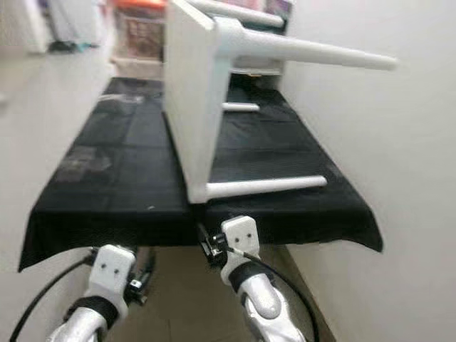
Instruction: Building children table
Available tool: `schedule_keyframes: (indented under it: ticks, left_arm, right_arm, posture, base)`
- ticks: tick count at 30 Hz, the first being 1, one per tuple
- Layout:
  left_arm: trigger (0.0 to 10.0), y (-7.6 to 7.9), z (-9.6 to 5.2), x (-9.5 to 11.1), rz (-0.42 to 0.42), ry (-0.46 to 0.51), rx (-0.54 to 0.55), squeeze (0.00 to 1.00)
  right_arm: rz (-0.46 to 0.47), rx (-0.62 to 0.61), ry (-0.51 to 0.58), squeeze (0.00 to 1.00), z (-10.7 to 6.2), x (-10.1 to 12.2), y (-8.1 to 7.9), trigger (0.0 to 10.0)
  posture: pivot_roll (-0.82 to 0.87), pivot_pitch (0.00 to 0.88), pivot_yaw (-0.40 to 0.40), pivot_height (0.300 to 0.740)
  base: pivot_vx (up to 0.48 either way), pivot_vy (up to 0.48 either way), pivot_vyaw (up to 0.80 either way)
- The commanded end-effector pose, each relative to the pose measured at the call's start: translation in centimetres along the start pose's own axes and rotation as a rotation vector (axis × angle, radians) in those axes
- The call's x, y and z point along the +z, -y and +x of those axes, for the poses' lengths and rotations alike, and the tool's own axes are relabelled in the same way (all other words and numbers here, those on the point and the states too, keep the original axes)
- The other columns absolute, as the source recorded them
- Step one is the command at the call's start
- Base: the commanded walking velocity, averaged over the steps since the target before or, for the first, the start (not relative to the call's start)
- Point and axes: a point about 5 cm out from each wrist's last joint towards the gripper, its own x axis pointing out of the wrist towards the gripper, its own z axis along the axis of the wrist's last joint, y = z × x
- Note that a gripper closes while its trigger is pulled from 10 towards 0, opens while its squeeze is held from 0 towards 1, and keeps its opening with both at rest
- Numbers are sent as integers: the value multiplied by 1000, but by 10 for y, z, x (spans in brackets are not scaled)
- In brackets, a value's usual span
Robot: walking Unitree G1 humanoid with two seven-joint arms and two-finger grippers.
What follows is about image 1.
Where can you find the white cabinet appliance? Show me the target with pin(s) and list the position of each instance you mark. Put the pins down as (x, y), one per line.
(75, 20)

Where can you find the grey framed picture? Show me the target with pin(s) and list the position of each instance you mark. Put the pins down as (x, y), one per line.
(278, 8)

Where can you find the black tablecloth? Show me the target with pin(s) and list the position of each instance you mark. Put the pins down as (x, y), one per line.
(114, 206)

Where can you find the beige patterned cloth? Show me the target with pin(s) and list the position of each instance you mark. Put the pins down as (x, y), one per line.
(135, 69)

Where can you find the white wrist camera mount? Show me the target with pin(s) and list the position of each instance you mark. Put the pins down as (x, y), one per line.
(241, 236)
(114, 271)

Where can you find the clear tape strip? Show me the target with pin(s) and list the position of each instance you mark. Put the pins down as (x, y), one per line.
(125, 100)

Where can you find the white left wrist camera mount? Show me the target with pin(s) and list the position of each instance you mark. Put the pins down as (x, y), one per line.
(114, 271)

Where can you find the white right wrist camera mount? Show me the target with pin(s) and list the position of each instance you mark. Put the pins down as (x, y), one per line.
(241, 236)

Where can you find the black floor gadget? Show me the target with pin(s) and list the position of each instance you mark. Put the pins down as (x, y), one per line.
(71, 47)

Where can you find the clear tape patch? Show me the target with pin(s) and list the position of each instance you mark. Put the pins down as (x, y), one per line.
(82, 162)

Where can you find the white plastic children table top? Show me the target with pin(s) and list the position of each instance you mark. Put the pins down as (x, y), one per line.
(199, 107)

